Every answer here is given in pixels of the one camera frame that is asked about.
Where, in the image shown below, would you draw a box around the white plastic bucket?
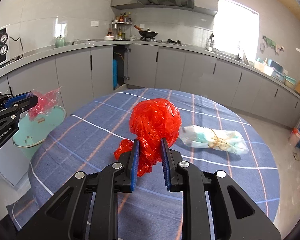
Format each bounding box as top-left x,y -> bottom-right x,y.
289,128 -> 300,147

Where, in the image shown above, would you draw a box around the metal spice rack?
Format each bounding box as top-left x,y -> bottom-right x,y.
107,11 -> 132,41

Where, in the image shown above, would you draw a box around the green kettle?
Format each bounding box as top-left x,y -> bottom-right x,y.
55,35 -> 67,48

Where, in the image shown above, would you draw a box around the small translucent red plastic bag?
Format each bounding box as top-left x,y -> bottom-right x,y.
28,87 -> 62,120

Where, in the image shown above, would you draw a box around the white box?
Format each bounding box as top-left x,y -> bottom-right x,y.
254,61 -> 274,77

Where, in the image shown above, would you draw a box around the white bundle tied with twine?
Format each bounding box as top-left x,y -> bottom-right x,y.
181,124 -> 249,155

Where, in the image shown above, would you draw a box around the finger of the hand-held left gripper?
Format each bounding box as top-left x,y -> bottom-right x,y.
0,92 -> 33,108
0,96 -> 40,135

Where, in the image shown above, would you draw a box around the blue plastic container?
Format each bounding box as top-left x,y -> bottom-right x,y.
267,59 -> 283,77

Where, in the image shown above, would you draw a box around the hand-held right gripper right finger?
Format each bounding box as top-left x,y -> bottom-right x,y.
161,138 -> 282,240

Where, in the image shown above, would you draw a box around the black white microwave oven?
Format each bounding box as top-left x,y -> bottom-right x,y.
0,27 -> 10,72

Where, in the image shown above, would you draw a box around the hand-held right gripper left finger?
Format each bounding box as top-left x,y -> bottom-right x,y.
6,140 -> 140,240

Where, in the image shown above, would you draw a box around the blue plaid tablecloth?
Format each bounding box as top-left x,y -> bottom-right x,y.
6,88 -> 281,233

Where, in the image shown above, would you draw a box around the metal utensil holder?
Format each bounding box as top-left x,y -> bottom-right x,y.
206,33 -> 214,52

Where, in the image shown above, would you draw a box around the black power cable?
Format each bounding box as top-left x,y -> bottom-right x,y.
9,36 -> 25,62

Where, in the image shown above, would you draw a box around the window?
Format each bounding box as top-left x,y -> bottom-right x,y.
213,0 -> 260,67

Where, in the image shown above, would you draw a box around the grey kitchen base cabinets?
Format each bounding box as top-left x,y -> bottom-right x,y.
0,39 -> 300,140

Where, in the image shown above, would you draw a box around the black wok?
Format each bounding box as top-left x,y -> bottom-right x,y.
133,24 -> 158,39

